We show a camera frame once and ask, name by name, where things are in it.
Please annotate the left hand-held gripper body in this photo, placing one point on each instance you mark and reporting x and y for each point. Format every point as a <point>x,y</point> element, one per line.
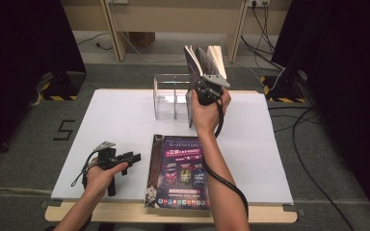
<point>107,159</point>

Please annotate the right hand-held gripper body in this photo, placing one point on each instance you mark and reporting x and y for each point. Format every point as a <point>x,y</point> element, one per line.
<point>208,93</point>

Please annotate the clear acrylic book rack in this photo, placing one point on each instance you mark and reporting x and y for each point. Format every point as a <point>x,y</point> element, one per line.
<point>170,106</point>

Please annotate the person's left hand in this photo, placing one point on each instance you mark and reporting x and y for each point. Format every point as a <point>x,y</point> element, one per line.
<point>101,181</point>

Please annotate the person's right hand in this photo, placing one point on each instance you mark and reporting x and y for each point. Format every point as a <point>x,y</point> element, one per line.
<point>207,118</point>

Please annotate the white board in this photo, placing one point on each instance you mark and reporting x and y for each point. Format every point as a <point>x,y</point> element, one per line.
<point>109,128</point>

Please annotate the wooden table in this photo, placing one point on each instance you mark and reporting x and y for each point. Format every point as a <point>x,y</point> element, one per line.
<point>93,215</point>

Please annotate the black striped-tape stand base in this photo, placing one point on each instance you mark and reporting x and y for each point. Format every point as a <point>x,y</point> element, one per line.
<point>67,85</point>
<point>285,88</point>

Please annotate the beige wooden desk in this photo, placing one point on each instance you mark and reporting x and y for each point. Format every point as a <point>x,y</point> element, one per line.
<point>173,16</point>

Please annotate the brown cardboard box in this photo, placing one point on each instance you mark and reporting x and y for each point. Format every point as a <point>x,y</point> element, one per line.
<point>143,39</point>

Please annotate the white socket panel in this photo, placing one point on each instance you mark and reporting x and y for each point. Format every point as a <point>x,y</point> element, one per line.
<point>118,1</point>

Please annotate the black curtain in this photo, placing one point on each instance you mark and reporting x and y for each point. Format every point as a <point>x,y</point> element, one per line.
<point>350,80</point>
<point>19,64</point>

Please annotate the wall power socket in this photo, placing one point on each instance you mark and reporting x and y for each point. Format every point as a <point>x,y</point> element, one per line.
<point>258,3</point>

